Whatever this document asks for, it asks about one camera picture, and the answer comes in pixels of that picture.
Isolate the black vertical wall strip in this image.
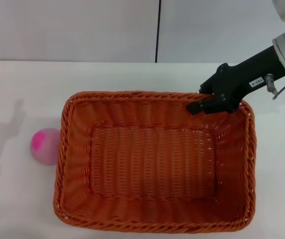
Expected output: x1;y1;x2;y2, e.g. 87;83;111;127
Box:
154;0;163;63

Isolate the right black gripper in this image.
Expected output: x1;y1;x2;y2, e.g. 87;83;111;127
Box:
187;45;285;116

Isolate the orange woven plastic basket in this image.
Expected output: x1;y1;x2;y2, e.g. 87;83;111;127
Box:
52;90;258;228

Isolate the right arm cable with plug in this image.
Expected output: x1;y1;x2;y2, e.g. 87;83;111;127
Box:
265;73;285;101

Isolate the pink soft ball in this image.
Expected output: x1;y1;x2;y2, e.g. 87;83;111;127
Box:
30;127;61;166

